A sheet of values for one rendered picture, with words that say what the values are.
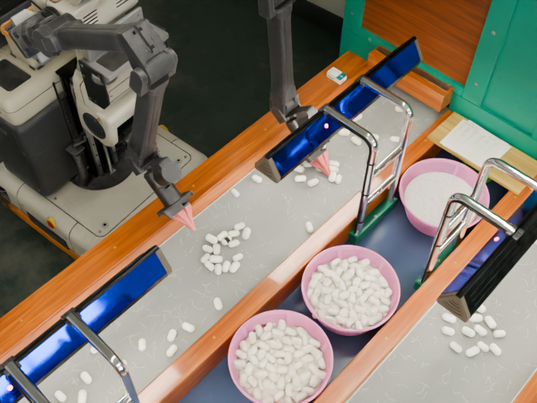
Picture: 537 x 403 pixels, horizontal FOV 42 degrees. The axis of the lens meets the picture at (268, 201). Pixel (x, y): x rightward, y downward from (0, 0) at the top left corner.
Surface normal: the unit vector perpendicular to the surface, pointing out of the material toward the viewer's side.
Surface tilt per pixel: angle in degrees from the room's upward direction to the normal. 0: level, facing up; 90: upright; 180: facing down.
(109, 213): 0
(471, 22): 90
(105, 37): 85
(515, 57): 90
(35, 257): 0
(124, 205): 0
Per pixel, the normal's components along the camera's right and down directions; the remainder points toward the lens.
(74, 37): -0.66, 0.54
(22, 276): 0.00, -0.60
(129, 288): 0.62, 0.14
